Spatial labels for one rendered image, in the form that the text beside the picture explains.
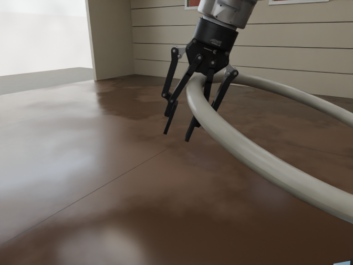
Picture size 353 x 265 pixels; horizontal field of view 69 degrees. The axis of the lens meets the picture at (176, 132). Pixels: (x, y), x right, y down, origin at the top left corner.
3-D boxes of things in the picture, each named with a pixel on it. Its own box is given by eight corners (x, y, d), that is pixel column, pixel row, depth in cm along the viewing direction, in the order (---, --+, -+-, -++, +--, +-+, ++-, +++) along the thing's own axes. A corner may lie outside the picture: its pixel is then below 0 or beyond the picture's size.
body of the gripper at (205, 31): (196, 14, 41) (178, 69, 45) (245, 33, 42) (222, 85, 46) (197, 13, 48) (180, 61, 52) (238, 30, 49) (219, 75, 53)
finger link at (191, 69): (205, 57, 46) (198, 52, 46) (172, 106, 50) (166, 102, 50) (205, 53, 49) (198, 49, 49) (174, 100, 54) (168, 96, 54)
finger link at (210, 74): (208, 54, 49) (215, 55, 49) (200, 109, 54) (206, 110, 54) (208, 58, 46) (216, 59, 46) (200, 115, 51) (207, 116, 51)
